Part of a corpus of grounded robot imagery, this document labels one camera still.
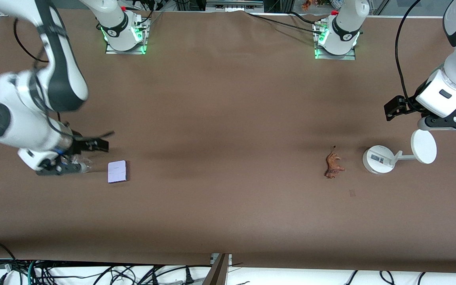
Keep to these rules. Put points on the clear plastic cup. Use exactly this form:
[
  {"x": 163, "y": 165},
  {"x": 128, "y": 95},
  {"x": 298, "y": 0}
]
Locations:
[{"x": 86, "y": 164}]

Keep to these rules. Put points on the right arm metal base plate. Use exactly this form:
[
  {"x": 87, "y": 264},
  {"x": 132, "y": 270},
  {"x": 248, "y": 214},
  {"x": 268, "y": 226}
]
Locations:
[{"x": 127, "y": 52}]

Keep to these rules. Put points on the brown lion statue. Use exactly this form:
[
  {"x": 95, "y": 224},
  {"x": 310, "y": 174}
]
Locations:
[{"x": 333, "y": 164}]

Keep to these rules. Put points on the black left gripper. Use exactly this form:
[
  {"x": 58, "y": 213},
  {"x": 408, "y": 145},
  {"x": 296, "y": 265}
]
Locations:
[{"x": 403, "y": 105}]

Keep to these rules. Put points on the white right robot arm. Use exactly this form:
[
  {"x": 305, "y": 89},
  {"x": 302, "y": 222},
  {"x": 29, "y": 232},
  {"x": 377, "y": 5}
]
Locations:
[{"x": 22, "y": 118}]

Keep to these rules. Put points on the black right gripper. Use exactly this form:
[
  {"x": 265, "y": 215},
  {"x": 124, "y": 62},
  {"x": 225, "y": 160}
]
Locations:
[{"x": 80, "y": 145}]

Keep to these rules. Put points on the black power plug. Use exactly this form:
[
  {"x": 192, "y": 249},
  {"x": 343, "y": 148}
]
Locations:
[{"x": 189, "y": 279}]

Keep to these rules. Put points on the grey metal box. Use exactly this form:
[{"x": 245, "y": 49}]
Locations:
[{"x": 234, "y": 5}]

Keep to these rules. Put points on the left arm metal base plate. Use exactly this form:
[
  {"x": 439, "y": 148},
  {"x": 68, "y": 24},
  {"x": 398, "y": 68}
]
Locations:
[{"x": 348, "y": 57}]

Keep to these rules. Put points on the small orange toy figure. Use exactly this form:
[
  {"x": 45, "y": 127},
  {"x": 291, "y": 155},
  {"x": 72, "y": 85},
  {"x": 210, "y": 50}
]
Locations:
[{"x": 306, "y": 5}]

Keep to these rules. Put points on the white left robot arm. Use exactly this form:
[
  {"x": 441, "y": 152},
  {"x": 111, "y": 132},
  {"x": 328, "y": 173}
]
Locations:
[{"x": 346, "y": 23}]

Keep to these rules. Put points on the dark metal table leg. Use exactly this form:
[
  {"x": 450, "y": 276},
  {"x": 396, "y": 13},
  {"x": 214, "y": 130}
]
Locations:
[{"x": 218, "y": 273}]

